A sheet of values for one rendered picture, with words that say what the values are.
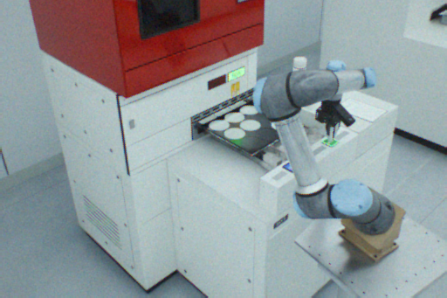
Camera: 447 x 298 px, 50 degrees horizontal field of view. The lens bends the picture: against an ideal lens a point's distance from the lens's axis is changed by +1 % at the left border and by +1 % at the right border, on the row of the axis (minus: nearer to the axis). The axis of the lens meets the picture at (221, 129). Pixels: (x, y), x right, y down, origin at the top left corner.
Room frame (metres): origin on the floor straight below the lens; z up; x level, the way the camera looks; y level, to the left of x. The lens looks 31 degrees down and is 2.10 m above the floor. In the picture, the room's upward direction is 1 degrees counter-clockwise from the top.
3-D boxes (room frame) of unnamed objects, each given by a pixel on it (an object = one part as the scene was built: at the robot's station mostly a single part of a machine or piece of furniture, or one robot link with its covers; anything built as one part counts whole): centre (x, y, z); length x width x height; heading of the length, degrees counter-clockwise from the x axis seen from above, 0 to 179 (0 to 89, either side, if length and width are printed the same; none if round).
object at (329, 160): (1.65, -0.38, 0.89); 0.55 x 0.09 x 0.14; 133
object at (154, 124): (2.00, 0.11, 1.02); 0.82 x 0.03 x 0.40; 133
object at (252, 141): (2.00, -0.14, 0.90); 0.34 x 0.34 x 0.01; 43
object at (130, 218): (2.24, 0.35, 0.41); 0.82 x 0.71 x 0.82; 133
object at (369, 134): (2.16, -0.53, 0.89); 0.62 x 0.35 x 0.14; 43
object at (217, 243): (1.94, -0.31, 0.41); 0.97 x 0.64 x 0.82; 133
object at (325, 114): (1.75, -0.46, 1.12); 0.09 x 0.08 x 0.12; 43
